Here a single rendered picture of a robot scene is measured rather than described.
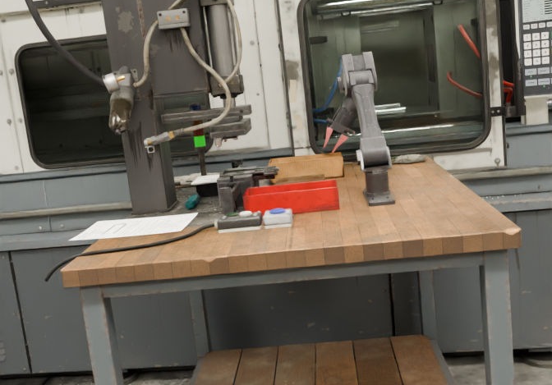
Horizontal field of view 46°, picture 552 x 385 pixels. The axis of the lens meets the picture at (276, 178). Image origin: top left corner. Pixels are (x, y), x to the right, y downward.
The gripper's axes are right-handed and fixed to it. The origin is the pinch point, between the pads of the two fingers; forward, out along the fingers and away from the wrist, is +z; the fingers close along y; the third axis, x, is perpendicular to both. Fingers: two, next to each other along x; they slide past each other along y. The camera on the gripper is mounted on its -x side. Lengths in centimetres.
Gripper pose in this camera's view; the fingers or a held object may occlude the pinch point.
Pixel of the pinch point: (328, 148)
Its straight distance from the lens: 220.9
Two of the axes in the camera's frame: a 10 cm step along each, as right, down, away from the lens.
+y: -8.9, -4.5, 0.0
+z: -4.4, 8.8, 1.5
